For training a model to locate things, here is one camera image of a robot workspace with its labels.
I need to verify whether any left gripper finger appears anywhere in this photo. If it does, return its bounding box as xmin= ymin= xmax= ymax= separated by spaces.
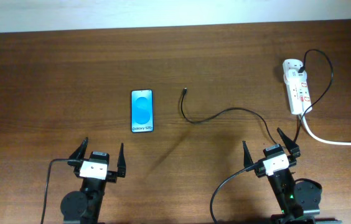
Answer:
xmin=117 ymin=143 xmax=126 ymax=178
xmin=69 ymin=137 xmax=88 ymax=160

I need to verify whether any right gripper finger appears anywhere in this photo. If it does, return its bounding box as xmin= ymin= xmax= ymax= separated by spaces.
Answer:
xmin=242 ymin=141 xmax=254 ymax=172
xmin=277 ymin=128 xmax=301 ymax=157

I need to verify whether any white power strip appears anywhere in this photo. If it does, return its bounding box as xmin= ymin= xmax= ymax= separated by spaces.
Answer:
xmin=283 ymin=59 xmax=312 ymax=115

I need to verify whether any blue screen Galaxy smartphone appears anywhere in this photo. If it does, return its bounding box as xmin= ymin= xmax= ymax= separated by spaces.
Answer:
xmin=131 ymin=89 xmax=154 ymax=133

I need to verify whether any black USB charging cable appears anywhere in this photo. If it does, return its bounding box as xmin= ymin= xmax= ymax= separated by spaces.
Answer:
xmin=180 ymin=49 xmax=334 ymax=146

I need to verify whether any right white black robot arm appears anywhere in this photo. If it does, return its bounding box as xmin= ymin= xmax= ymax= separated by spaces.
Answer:
xmin=243 ymin=128 xmax=322 ymax=223

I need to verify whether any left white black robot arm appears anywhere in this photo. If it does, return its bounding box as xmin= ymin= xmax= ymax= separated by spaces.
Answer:
xmin=60 ymin=138 xmax=126 ymax=224

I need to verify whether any white USB charger plug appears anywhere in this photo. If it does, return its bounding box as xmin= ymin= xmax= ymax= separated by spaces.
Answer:
xmin=283 ymin=69 xmax=307 ymax=85

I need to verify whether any white power strip cord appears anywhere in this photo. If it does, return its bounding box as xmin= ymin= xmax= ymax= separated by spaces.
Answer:
xmin=301 ymin=113 xmax=351 ymax=147

